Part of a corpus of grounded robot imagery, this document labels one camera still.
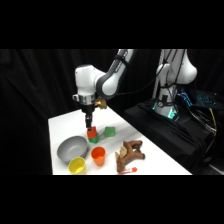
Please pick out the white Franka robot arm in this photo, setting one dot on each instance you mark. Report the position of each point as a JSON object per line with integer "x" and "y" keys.
{"x": 87, "y": 78}

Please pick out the light green cube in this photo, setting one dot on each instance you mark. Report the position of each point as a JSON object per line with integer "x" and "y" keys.
{"x": 109, "y": 131}

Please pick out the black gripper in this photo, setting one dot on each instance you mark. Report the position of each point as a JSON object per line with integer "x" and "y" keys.
{"x": 88, "y": 114}

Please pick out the grey bowl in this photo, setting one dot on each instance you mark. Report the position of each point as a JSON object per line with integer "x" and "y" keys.
{"x": 72, "y": 148}

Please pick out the brown plush toy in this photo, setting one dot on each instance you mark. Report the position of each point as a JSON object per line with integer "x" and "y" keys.
{"x": 129, "y": 153}

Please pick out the yellow cup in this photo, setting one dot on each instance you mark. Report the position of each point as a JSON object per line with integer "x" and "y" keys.
{"x": 77, "y": 165}

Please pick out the dark green cube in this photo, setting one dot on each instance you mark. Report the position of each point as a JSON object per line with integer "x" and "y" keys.
{"x": 94, "y": 140}

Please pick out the orange cup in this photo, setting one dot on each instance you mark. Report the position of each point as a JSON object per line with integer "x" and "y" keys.
{"x": 98, "y": 156}

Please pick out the blue-lit keyboard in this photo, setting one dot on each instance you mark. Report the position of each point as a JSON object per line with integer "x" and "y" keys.
{"x": 206, "y": 98}

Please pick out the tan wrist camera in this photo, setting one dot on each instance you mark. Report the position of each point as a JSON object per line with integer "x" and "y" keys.
{"x": 101, "y": 103}

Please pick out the black curtain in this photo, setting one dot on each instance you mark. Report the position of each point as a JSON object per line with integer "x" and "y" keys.
{"x": 30, "y": 100}

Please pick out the black cloth-covered stand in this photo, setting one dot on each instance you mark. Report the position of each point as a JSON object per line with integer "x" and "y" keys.
{"x": 166, "y": 133}

